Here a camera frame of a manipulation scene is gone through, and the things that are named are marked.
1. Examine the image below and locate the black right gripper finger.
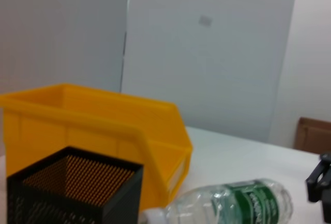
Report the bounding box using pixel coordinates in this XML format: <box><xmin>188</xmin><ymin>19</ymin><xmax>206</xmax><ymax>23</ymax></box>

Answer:
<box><xmin>305</xmin><ymin>153</ymin><xmax>331</xmax><ymax>224</ymax></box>

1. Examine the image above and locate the black mesh pen holder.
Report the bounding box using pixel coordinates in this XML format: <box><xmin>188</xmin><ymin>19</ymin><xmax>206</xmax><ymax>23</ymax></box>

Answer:
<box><xmin>6</xmin><ymin>146</ymin><xmax>144</xmax><ymax>224</ymax></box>

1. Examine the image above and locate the clear green-label water bottle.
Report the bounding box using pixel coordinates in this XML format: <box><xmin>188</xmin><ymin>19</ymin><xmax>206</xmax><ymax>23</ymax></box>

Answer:
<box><xmin>142</xmin><ymin>178</ymin><xmax>294</xmax><ymax>224</ymax></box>

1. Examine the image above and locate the yellow plastic bin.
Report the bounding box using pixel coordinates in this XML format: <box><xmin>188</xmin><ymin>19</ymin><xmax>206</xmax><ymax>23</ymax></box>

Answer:
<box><xmin>0</xmin><ymin>83</ymin><xmax>194</xmax><ymax>213</ymax></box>

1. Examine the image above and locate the brown cardboard box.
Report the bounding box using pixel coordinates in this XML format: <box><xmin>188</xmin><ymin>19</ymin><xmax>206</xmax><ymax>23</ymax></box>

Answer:
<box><xmin>294</xmin><ymin>117</ymin><xmax>331</xmax><ymax>155</ymax></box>

